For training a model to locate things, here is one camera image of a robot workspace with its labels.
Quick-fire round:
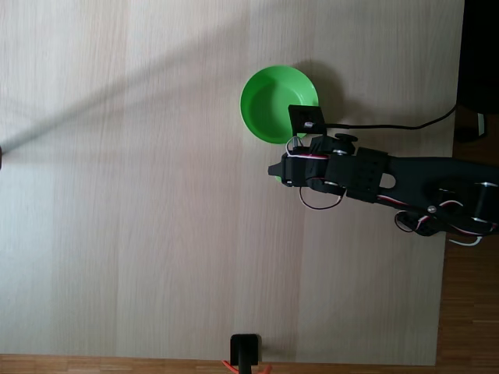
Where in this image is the black white device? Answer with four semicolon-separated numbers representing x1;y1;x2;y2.
454;111;489;143

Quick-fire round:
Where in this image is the green plastic bowl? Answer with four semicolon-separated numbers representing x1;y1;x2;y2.
239;65;320;146

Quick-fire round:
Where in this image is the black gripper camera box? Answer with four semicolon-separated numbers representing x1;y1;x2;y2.
288;104;325;139

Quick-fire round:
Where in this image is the red white servo wire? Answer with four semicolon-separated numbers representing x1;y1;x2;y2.
285;136;345;210

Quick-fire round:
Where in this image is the white cable loop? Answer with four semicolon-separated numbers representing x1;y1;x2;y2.
447;235;483;247

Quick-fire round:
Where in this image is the black camera cable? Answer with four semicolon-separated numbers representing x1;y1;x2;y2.
322;101;459;131

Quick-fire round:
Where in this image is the black camera stand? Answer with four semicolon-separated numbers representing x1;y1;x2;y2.
229;333;262;374

